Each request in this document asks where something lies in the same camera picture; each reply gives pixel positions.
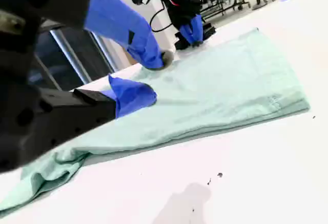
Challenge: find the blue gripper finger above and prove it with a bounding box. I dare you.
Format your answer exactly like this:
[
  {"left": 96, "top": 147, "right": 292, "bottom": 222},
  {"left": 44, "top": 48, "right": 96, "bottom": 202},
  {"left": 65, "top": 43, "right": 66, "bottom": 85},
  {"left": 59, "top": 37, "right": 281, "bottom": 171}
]
[
  {"left": 40, "top": 0, "right": 175, "bottom": 70},
  {"left": 178, "top": 23, "right": 197, "bottom": 45},
  {"left": 38, "top": 74, "right": 158, "bottom": 155},
  {"left": 190, "top": 14, "right": 205, "bottom": 47}
]

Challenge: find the pale green T-shirt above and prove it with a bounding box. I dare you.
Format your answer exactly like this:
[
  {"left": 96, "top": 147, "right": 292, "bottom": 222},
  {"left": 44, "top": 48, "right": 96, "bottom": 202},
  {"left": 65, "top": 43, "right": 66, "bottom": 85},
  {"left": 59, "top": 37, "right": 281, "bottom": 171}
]
[{"left": 0, "top": 28, "right": 311, "bottom": 218}]

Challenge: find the black camera cable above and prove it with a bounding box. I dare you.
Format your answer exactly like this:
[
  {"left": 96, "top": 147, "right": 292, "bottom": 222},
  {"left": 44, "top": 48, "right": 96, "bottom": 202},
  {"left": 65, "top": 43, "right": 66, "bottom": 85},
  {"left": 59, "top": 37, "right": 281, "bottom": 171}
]
[{"left": 149, "top": 2, "right": 178, "bottom": 33}]

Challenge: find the metal window frame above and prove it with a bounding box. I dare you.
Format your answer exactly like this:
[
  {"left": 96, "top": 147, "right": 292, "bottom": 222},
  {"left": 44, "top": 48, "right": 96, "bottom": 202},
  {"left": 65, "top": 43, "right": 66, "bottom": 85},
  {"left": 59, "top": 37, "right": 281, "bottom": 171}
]
[{"left": 27, "top": 18, "right": 116, "bottom": 92}]

